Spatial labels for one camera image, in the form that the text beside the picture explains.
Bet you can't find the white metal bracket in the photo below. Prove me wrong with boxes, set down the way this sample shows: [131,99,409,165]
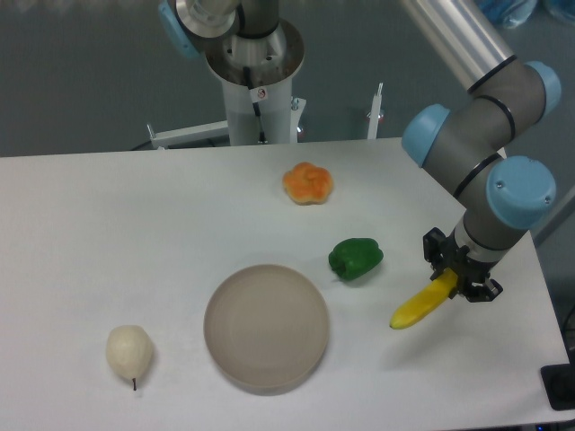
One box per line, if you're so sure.
[367,83,384,139]
[146,120,228,149]

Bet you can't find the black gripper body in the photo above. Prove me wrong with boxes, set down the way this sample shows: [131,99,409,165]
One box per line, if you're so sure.
[442,236,491,286]

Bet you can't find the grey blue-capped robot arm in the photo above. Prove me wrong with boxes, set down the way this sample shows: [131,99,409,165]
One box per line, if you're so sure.
[158,1,562,302]

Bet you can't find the beige round bowl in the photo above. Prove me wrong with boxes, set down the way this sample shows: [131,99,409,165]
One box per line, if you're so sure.
[203,264,331,395]

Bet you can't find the white metal bracket right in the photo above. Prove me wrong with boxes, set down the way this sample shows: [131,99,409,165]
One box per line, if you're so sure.
[367,83,384,139]

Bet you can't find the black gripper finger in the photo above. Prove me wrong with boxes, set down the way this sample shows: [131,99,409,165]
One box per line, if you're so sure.
[459,278,503,303]
[422,227,450,279]

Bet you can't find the yellow banana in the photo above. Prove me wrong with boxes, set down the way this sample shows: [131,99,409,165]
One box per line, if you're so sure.
[389,269,458,330]

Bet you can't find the black cable on pedestal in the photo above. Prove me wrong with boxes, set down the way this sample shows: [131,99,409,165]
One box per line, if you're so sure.
[243,66,269,145]

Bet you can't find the blue plastic bag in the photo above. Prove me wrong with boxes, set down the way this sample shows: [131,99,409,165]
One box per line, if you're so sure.
[474,0,538,29]

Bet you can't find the white metal bracket left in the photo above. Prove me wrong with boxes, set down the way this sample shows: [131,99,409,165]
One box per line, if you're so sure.
[146,120,228,149]

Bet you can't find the green bell pepper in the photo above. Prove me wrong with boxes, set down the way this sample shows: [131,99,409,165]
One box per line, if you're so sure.
[328,238,384,281]

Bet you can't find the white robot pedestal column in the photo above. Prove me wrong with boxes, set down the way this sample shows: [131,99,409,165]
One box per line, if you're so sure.
[207,19,305,146]

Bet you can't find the pale white pear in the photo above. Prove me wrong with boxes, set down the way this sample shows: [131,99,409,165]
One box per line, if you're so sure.
[105,325,154,391]

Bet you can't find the orange flower-shaped bread roll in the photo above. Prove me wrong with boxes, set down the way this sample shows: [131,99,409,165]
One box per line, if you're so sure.
[282,162,334,205]

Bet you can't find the black device at table edge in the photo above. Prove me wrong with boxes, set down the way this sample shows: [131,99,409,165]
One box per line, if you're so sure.
[540,364,574,411]

